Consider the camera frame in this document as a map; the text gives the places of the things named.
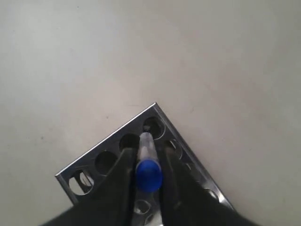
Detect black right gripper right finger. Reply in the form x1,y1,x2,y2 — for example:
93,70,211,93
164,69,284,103
157,146,255,226

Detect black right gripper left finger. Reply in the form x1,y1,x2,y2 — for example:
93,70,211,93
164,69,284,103
43,148,137,226

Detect stainless steel test tube rack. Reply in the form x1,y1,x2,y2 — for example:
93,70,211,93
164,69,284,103
56,104,235,226

